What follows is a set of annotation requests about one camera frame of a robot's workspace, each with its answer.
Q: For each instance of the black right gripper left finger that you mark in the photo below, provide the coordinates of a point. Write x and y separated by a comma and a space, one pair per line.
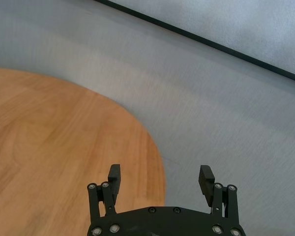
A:
113, 184

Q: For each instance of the black wall trim strip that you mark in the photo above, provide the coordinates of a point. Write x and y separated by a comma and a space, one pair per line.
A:
199, 38

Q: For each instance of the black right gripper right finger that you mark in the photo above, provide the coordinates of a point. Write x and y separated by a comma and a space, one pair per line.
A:
206, 186

